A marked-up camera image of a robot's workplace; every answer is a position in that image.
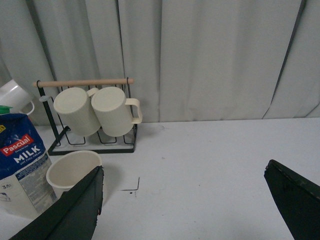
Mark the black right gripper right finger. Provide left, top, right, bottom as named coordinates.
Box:
left=264, top=159, right=320, bottom=240

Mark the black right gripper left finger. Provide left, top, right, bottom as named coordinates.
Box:
left=11, top=166, right=104, bottom=240

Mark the cream smiley mug black handle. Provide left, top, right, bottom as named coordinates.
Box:
left=46, top=150, right=102, bottom=199

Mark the blue white milk carton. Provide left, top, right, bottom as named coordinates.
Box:
left=0, top=113, right=57, bottom=219

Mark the cream ribbed mug right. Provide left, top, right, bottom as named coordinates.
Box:
left=87, top=86, right=143, bottom=137

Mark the cream ribbed mug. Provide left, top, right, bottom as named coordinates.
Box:
left=87, top=86, right=143, bottom=137
left=53, top=87, right=101, bottom=137

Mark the cream ribbed mug left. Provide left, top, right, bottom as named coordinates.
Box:
left=53, top=87, right=101, bottom=137

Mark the white enamel mug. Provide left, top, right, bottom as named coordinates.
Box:
left=0, top=79, right=35, bottom=115

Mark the grey curtain backdrop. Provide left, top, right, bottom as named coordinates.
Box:
left=0, top=0, right=320, bottom=122

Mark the black wire cup rack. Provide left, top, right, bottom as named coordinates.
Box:
left=32, top=77, right=138, bottom=156

